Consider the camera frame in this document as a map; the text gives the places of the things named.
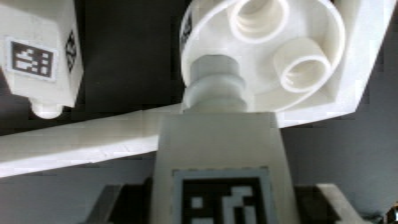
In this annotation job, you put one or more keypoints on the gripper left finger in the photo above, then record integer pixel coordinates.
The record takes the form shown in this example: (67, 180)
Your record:
(122, 206)

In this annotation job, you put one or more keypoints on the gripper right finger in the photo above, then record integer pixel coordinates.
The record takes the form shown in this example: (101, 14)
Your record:
(325, 205)

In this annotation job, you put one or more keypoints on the white stool leg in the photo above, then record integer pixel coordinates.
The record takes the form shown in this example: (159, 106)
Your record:
(223, 181)
(40, 53)

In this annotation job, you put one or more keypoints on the white round stool seat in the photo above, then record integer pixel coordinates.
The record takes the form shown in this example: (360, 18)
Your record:
(262, 49)

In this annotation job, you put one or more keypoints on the white stool leg front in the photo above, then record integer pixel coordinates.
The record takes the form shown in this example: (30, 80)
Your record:
(40, 53)

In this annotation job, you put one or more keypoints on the white L-shaped fence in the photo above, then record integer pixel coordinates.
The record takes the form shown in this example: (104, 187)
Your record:
(124, 135)

